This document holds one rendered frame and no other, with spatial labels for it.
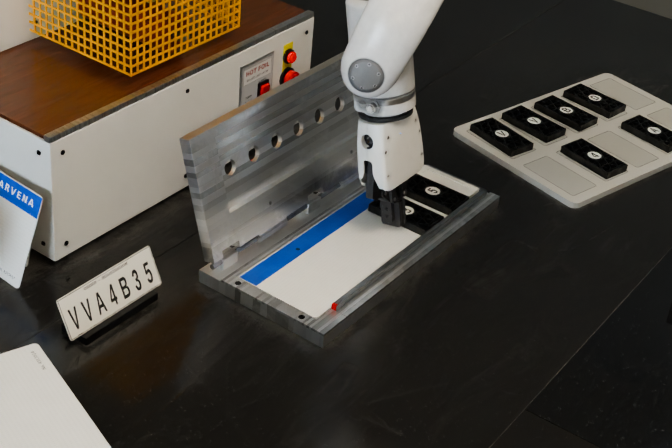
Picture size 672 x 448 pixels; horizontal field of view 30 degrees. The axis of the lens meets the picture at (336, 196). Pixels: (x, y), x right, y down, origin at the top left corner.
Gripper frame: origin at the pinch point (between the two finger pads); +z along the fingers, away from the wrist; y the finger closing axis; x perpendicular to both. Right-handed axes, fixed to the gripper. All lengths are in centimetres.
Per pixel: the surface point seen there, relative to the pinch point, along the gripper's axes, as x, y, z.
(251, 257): 10.1, -19.4, 0.6
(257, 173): 12.0, -14.0, -9.3
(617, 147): -12.6, 46.5, 6.4
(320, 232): 6.8, -8.3, 1.2
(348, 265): -0.6, -12.0, 2.8
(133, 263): 16.6, -34.4, -4.2
